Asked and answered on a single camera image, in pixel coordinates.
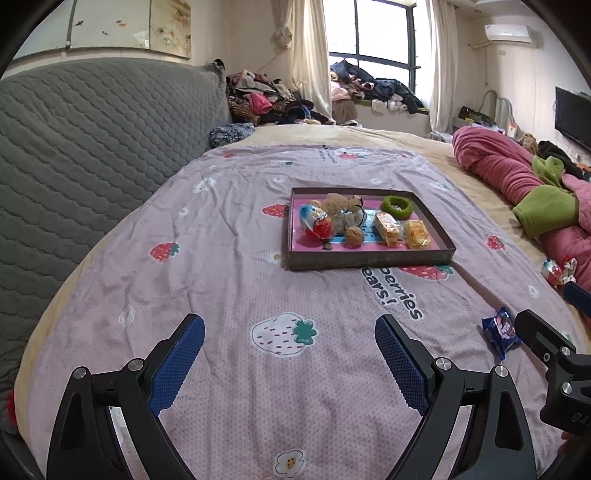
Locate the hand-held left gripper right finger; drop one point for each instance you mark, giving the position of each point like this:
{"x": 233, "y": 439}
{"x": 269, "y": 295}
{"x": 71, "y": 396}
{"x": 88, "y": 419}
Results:
{"x": 401, "y": 364}

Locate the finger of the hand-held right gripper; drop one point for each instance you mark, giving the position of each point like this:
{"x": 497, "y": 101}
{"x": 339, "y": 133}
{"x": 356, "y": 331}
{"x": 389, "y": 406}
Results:
{"x": 538, "y": 330}
{"x": 577, "y": 296}

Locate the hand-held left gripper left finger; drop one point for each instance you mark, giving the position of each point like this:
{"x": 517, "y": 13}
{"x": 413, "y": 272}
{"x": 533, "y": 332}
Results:
{"x": 178, "y": 369}

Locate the blue cookie packet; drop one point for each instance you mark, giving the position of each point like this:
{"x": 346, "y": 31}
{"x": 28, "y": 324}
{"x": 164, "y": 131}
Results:
{"x": 501, "y": 330}

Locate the dark shallow box pink bottom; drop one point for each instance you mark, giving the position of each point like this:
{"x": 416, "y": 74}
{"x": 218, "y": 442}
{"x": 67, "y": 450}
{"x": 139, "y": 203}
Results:
{"x": 369, "y": 261}

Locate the small yellow snack packet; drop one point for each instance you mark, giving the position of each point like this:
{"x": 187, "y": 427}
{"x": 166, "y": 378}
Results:
{"x": 418, "y": 234}

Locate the long yellow snack packet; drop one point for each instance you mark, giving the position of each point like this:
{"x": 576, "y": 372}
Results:
{"x": 388, "y": 228}

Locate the green fuzzy scrunchie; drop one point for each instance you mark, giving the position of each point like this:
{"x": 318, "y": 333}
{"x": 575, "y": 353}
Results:
{"x": 401, "y": 214}

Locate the beige scrunchie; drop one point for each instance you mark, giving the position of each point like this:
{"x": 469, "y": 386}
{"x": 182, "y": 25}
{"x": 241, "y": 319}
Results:
{"x": 339, "y": 207}

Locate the red white wrapped candy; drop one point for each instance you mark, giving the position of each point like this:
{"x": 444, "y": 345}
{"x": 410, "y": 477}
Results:
{"x": 551, "y": 272}

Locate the green fleece cloth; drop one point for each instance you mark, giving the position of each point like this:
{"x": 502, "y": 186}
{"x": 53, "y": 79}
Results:
{"x": 540, "y": 207}

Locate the pink strawberry print blanket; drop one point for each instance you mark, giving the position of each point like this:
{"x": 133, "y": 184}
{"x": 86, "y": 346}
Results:
{"x": 207, "y": 258}

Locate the black cloth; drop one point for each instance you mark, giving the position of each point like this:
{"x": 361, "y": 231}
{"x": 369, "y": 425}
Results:
{"x": 551, "y": 150}

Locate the pink quilt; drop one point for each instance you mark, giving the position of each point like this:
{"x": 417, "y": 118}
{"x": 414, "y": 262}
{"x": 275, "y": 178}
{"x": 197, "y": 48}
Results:
{"x": 494, "y": 161}

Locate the black television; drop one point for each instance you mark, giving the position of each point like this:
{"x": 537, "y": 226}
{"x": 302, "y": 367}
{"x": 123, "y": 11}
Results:
{"x": 575, "y": 117}

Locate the black green bag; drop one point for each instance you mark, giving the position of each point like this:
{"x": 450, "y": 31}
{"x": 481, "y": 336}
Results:
{"x": 473, "y": 114}

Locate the beige bed sheet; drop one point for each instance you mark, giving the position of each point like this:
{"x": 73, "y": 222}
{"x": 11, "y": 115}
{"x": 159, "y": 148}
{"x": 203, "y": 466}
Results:
{"x": 369, "y": 136}

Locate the dark blue patterned pillow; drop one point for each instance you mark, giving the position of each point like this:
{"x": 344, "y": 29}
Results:
{"x": 228, "y": 134}

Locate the grey quilted headboard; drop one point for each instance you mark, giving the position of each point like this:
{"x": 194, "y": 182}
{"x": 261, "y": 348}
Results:
{"x": 92, "y": 138}

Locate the cream curtain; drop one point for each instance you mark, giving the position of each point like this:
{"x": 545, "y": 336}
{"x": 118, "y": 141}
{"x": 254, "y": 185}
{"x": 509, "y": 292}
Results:
{"x": 443, "y": 69}
{"x": 309, "y": 55}

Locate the white air conditioner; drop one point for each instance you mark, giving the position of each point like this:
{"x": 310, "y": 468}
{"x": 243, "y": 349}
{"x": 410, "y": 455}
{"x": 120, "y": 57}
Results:
{"x": 508, "y": 33}

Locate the pile of dark clothes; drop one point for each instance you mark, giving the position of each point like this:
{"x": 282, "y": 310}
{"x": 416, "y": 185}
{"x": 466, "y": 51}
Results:
{"x": 388, "y": 87}

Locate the pile of mixed clothes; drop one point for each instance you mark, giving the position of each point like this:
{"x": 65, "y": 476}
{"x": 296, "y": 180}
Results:
{"x": 258, "y": 99}

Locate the black frame window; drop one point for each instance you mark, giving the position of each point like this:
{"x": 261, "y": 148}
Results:
{"x": 383, "y": 27}

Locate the floral wall painting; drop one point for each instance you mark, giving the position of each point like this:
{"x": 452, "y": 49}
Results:
{"x": 171, "y": 27}

